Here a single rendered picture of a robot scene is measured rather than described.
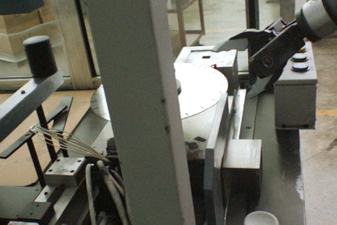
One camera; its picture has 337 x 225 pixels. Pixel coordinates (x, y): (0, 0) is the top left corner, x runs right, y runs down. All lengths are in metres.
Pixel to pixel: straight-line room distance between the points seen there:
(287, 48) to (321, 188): 1.46
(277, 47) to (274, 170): 0.36
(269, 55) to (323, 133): 1.87
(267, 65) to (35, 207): 0.50
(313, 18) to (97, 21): 0.59
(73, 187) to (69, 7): 0.79
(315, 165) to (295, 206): 1.42
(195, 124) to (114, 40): 0.81
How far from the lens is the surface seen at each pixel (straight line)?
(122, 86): 0.26
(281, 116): 1.18
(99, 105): 0.99
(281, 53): 0.80
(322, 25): 0.80
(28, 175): 1.19
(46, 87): 0.94
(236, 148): 0.99
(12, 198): 0.99
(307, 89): 1.15
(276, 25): 0.86
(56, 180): 0.91
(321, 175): 2.29
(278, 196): 0.97
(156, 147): 0.27
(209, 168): 0.67
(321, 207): 2.10
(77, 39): 1.55
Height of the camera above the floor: 1.37
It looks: 26 degrees down
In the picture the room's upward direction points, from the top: 8 degrees counter-clockwise
